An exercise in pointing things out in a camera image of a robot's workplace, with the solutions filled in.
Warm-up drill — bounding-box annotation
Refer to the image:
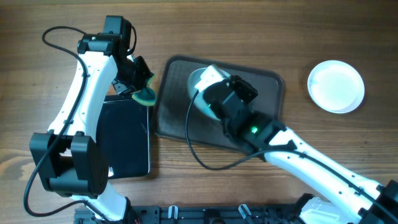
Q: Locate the green yellow sponge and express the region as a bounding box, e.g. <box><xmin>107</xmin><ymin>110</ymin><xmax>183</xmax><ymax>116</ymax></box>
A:
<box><xmin>132</xmin><ymin>74</ymin><xmax>156</xmax><ymax>106</ymax></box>

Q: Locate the white plate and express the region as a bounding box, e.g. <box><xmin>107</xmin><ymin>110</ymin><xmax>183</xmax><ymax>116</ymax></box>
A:
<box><xmin>307</xmin><ymin>60</ymin><xmax>365</xmax><ymax>114</ymax></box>
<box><xmin>187</xmin><ymin>67</ymin><xmax>218</xmax><ymax>120</ymax></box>

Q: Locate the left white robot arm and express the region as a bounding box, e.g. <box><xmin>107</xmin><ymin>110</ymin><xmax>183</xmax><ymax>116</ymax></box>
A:
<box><xmin>29</xmin><ymin>29</ymin><xmax>156</xmax><ymax>223</ymax></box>

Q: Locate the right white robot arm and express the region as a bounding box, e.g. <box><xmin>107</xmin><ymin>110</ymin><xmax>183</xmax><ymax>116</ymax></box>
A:
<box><xmin>195</xmin><ymin>73</ymin><xmax>397</xmax><ymax>223</ymax></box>

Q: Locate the black water tray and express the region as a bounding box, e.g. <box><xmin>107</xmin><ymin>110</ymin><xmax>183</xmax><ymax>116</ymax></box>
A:
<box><xmin>96</xmin><ymin>95</ymin><xmax>151</xmax><ymax>179</ymax></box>

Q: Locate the brown serving tray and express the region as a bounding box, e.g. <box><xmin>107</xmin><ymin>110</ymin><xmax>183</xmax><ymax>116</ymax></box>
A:
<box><xmin>151</xmin><ymin>55</ymin><xmax>285</xmax><ymax>151</ymax></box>

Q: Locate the right black cable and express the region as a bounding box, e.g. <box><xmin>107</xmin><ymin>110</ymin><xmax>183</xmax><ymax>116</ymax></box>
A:
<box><xmin>185</xmin><ymin>90</ymin><xmax>398</xmax><ymax>223</ymax></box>

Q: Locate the black cable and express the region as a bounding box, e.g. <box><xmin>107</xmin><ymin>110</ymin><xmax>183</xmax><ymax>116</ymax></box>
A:
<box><xmin>23</xmin><ymin>26</ymin><xmax>108</xmax><ymax>222</ymax></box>
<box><xmin>185</xmin><ymin>90</ymin><xmax>398</xmax><ymax>223</ymax></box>

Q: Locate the left black cable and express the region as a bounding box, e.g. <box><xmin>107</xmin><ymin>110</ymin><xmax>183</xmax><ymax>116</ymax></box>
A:
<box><xmin>23</xmin><ymin>26</ymin><xmax>108</xmax><ymax>222</ymax></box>

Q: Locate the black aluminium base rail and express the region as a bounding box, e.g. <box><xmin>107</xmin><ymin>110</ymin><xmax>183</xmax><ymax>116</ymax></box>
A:
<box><xmin>73</xmin><ymin>203</ymin><xmax>351</xmax><ymax>224</ymax></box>

